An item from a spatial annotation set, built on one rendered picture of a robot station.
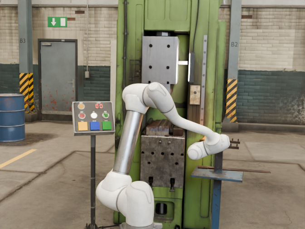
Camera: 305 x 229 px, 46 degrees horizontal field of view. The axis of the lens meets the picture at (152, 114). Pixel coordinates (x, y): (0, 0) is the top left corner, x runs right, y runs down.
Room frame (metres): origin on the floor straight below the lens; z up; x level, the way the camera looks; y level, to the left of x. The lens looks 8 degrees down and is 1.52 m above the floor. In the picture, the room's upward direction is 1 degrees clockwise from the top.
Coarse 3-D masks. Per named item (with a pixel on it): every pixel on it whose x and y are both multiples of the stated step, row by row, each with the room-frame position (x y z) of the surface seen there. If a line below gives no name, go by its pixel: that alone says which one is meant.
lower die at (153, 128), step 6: (156, 120) 3.45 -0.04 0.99; (168, 120) 3.45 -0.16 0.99; (150, 126) 3.16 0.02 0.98; (156, 126) 3.10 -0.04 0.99; (162, 126) 3.09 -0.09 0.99; (168, 126) 3.11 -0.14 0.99; (150, 132) 3.10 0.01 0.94; (156, 132) 3.10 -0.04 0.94; (162, 132) 3.09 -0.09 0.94; (168, 132) 3.08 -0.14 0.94
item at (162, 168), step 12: (144, 144) 3.05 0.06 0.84; (156, 144) 3.03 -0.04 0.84; (168, 144) 3.02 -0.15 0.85; (180, 144) 3.01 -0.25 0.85; (144, 156) 3.05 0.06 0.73; (156, 156) 3.03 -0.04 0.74; (168, 156) 3.02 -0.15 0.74; (180, 156) 3.01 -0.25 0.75; (144, 168) 3.05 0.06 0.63; (156, 168) 3.03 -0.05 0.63; (168, 168) 3.02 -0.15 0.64; (180, 168) 3.01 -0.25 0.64; (144, 180) 3.05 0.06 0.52; (156, 180) 3.03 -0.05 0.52; (168, 180) 3.02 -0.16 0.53; (180, 180) 3.01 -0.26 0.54
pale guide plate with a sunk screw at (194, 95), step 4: (192, 88) 3.18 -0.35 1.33; (196, 88) 3.18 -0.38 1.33; (192, 92) 3.18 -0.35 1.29; (196, 92) 3.18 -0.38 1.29; (192, 96) 3.18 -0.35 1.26; (196, 96) 3.18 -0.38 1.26; (192, 100) 3.18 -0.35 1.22; (196, 100) 3.18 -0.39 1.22; (192, 104) 3.18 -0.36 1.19; (196, 104) 3.18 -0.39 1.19
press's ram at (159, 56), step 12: (144, 36) 3.11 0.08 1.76; (156, 36) 3.10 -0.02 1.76; (144, 48) 3.11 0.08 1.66; (156, 48) 3.10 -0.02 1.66; (168, 48) 3.09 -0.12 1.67; (144, 60) 3.11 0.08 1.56; (156, 60) 3.10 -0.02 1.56; (168, 60) 3.09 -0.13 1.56; (144, 72) 3.11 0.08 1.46; (156, 72) 3.10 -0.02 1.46; (168, 72) 3.09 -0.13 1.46
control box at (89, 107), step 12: (72, 108) 3.02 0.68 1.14; (84, 108) 3.01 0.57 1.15; (96, 108) 3.04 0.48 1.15; (108, 108) 3.07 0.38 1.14; (84, 120) 2.95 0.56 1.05; (96, 120) 2.98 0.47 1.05; (108, 120) 3.01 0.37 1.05; (84, 132) 2.90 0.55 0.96; (96, 132) 2.94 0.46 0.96; (108, 132) 2.98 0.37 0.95
